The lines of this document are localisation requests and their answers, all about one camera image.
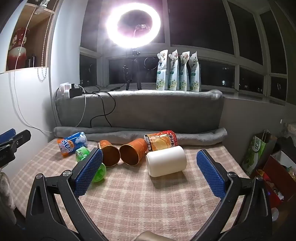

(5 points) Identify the large orange cup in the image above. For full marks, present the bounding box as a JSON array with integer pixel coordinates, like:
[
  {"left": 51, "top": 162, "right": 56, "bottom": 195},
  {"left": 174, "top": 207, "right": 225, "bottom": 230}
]
[{"left": 119, "top": 138, "right": 148, "bottom": 167}]

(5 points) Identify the ring light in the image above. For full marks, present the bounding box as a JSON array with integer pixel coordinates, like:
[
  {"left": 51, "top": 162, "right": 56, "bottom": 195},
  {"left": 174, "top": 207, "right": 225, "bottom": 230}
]
[{"left": 105, "top": 0, "right": 167, "bottom": 49}]

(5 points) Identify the red cardboard box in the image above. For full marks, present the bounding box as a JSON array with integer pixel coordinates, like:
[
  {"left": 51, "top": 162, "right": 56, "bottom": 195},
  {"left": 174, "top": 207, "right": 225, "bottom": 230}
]
[{"left": 255, "top": 150, "right": 296, "bottom": 209}]

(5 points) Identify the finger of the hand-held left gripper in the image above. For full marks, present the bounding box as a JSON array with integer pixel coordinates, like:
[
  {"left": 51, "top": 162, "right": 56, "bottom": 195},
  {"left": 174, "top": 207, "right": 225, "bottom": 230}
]
[
  {"left": 0, "top": 148, "right": 18, "bottom": 168},
  {"left": 0, "top": 128, "right": 32, "bottom": 151}
]

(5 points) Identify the blue and orange can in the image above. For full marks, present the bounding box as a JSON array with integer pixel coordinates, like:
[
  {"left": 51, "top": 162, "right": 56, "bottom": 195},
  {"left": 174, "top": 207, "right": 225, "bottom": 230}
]
[{"left": 57, "top": 132, "right": 88, "bottom": 158}]

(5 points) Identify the short white cable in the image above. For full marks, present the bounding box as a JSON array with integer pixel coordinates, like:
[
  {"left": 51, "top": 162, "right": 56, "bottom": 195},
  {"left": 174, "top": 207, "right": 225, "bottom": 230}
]
[{"left": 76, "top": 92, "right": 87, "bottom": 128}]

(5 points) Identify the black cable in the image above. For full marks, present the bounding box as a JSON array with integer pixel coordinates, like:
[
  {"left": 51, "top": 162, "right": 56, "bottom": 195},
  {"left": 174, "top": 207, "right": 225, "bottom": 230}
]
[{"left": 82, "top": 88, "right": 116, "bottom": 128}]

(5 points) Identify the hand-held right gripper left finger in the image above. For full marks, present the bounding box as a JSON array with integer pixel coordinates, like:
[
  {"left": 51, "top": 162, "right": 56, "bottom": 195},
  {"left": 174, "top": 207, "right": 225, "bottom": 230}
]
[{"left": 25, "top": 148, "right": 104, "bottom": 235}]

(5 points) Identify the black charger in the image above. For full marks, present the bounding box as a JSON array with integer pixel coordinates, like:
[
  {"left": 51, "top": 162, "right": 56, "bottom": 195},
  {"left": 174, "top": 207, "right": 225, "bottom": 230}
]
[{"left": 69, "top": 84, "right": 84, "bottom": 98}]

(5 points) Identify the white cup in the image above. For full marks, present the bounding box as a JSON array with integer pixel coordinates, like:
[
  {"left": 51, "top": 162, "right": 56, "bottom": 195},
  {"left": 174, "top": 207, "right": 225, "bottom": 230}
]
[{"left": 145, "top": 146, "right": 187, "bottom": 178}]

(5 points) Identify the white power strip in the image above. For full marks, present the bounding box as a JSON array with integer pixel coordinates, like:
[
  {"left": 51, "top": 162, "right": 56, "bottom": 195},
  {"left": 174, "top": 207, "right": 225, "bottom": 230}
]
[{"left": 59, "top": 82, "right": 76, "bottom": 99}]

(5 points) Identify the red chips canister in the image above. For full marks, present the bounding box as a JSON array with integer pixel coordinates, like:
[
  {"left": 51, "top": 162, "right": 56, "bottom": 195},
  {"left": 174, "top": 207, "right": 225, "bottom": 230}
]
[{"left": 144, "top": 130, "right": 179, "bottom": 154}]

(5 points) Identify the pink plaid blanket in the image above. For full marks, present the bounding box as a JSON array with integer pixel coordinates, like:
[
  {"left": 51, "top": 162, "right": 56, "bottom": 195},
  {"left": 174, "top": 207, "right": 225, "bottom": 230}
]
[{"left": 9, "top": 139, "right": 252, "bottom": 241}]

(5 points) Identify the red and white vase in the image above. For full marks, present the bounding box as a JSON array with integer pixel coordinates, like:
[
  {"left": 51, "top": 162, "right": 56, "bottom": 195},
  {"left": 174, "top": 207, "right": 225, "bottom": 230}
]
[{"left": 6, "top": 27, "right": 31, "bottom": 70}]

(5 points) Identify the green plastic bottle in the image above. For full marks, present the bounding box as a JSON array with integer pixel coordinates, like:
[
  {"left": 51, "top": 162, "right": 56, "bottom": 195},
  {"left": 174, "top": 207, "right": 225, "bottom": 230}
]
[{"left": 75, "top": 146, "right": 107, "bottom": 184}]

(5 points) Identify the white green stand-up pouch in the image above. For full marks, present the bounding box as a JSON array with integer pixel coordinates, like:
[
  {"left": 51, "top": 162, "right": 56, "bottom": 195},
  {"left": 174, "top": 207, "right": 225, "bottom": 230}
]
[
  {"left": 189, "top": 51, "right": 202, "bottom": 93},
  {"left": 179, "top": 50, "right": 191, "bottom": 92},
  {"left": 156, "top": 50, "right": 171, "bottom": 91},
  {"left": 168, "top": 49, "right": 181, "bottom": 91}
]

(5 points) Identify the white window frame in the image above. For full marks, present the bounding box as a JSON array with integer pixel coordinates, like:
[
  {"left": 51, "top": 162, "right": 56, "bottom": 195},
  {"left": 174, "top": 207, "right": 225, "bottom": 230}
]
[{"left": 79, "top": 0, "right": 296, "bottom": 107}]

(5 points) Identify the black tripod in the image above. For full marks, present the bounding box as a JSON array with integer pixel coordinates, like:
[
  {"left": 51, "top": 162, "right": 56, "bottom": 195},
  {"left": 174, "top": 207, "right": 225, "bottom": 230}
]
[{"left": 122, "top": 48, "right": 143, "bottom": 91}]

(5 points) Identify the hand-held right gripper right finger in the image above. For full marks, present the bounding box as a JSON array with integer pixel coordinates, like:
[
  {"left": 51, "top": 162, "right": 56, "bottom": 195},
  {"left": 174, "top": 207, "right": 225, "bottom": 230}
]
[{"left": 196, "top": 149, "right": 273, "bottom": 235}]

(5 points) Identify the long white cable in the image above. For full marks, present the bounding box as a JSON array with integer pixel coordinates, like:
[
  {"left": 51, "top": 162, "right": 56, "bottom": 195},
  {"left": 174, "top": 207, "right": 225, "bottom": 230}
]
[{"left": 13, "top": 5, "right": 55, "bottom": 134}]

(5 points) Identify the green paper bag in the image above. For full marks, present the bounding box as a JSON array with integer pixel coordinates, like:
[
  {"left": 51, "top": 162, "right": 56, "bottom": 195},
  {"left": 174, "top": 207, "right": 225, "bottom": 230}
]
[{"left": 242, "top": 132, "right": 277, "bottom": 177}]

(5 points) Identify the small orange cup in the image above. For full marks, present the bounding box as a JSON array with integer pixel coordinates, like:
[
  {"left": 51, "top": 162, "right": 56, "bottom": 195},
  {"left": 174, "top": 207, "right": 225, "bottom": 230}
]
[{"left": 97, "top": 140, "right": 121, "bottom": 168}]

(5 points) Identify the wooden shelf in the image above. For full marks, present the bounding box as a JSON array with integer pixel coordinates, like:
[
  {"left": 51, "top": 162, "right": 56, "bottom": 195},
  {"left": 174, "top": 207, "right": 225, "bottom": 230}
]
[{"left": 5, "top": 0, "right": 58, "bottom": 73}]

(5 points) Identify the white bead chain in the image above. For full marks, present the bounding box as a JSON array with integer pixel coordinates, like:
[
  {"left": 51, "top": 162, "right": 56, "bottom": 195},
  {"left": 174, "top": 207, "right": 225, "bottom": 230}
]
[{"left": 36, "top": 6, "right": 59, "bottom": 82}]

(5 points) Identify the white fluffy cloth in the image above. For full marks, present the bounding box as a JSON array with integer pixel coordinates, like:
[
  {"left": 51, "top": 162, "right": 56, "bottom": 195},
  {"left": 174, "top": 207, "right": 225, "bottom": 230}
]
[{"left": 0, "top": 169, "right": 16, "bottom": 210}]

